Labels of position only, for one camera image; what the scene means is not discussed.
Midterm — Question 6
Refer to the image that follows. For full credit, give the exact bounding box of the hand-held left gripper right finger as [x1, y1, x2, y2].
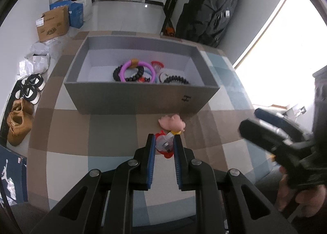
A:
[172, 135, 298, 234]

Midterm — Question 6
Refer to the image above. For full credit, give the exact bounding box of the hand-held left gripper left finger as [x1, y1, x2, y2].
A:
[29, 133, 157, 234]

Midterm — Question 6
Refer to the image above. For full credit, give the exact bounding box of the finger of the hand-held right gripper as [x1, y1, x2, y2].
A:
[255, 108, 311, 139]
[238, 119, 290, 154]

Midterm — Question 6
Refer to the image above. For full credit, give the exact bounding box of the pink figure toy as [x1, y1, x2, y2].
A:
[158, 114, 186, 136]

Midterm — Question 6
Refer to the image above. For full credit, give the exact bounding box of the grey box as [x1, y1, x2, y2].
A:
[64, 35, 220, 115]

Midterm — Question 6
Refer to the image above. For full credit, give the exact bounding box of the pink ring bracelet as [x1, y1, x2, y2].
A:
[121, 59, 156, 84]

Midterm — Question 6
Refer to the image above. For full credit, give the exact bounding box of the person's right hand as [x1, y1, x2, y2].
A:
[277, 166, 327, 218]

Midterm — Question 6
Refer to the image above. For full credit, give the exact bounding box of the checked table mat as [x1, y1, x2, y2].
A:
[27, 31, 275, 225]

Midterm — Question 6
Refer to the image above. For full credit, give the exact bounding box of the black duffel bag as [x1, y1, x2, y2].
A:
[176, 0, 243, 48]

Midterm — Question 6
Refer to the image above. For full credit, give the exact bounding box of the brown shoe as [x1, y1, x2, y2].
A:
[6, 111, 33, 147]
[11, 99, 35, 116]

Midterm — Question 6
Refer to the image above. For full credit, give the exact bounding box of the blue shoe box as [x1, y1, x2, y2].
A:
[0, 146, 28, 202]

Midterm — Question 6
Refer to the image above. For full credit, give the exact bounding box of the black white sandal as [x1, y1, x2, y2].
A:
[23, 73, 46, 88]
[14, 84, 41, 104]

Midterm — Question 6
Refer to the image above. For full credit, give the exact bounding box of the white plastic bag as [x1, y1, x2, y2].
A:
[17, 54, 50, 75]

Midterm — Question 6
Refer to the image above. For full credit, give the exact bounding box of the blue carton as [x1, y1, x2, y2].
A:
[50, 0, 84, 29]

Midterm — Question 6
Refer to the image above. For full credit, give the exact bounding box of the brown cardboard box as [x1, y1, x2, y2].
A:
[36, 6, 70, 43]

